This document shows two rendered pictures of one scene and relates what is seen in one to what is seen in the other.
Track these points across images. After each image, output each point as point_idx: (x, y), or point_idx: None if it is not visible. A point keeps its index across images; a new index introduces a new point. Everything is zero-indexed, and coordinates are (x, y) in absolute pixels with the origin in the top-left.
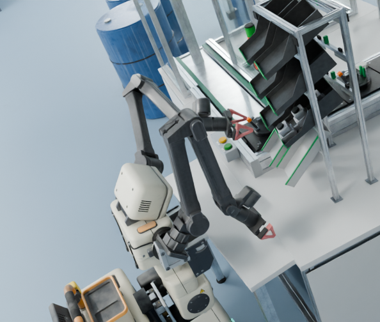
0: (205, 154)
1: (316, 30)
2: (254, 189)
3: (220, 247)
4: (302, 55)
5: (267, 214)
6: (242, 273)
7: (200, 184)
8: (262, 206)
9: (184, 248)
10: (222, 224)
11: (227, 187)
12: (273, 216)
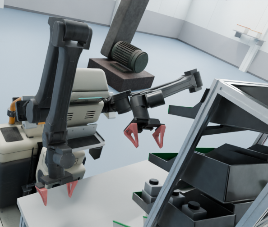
0: (58, 69)
1: (245, 120)
2: (140, 214)
3: None
4: (196, 122)
5: (104, 221)
6: (38, 194)
7: (151, 176)
8: (115, 219)
9: (25, 116)
10: (101, 186)
11: (53, 119)
12: (99, 226)
